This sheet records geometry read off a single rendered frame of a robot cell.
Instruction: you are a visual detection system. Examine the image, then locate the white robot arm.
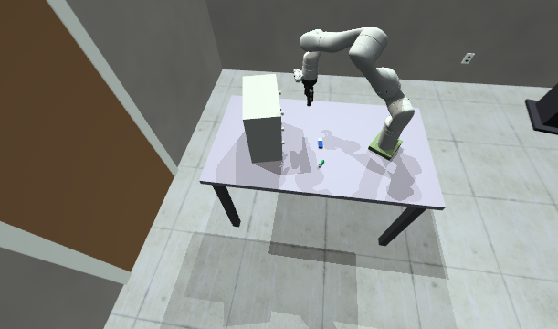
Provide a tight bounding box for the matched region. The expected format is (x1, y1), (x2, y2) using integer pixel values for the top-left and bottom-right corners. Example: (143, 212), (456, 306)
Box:
(293, 27), (415, 151)

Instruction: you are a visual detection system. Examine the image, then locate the grey chest of drawers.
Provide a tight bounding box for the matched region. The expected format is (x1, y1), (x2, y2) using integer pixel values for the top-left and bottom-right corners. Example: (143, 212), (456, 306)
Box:
(243, 74), (282, 163)

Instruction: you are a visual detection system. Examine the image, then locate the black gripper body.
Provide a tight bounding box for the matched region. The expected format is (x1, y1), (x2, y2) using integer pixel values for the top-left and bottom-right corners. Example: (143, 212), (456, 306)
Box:
(301, 79), (317, 93)

